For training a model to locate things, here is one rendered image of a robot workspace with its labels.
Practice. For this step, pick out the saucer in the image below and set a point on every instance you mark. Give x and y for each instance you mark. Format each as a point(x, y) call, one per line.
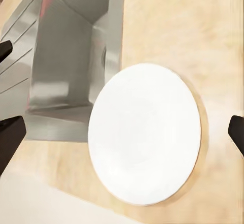
point(144, 134)

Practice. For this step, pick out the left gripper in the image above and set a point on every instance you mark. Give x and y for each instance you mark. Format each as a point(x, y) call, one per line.
point(6, 49)

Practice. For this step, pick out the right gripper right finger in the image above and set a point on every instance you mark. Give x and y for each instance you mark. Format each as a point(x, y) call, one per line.
point(236, 131)

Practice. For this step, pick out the countertop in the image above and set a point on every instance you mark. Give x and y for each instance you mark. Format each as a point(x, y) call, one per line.
point(202, 41)

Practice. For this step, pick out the drop in sink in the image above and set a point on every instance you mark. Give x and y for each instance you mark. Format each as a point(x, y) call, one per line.
point(64, 53)

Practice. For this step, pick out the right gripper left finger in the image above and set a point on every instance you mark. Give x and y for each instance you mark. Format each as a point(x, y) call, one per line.
point(12, 133)

